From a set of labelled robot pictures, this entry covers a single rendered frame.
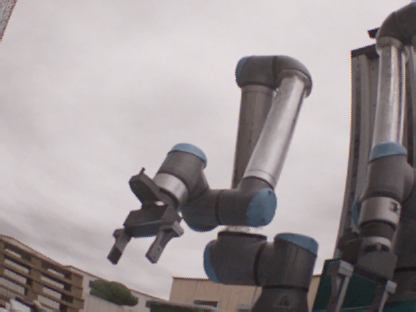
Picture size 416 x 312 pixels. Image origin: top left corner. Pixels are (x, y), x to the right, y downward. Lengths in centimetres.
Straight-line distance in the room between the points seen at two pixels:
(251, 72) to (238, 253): 56
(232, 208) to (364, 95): 73
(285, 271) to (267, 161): 33
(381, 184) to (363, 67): 104
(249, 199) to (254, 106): 46
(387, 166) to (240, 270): 77
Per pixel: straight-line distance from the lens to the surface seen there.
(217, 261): 159
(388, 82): 127
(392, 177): 92
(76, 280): 549
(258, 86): 171
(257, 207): 128
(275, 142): 143
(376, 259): 88
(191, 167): 128
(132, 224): 121
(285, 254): 152
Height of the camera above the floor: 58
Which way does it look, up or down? 23 degrees up
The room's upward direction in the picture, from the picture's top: 12 degrees clockwise
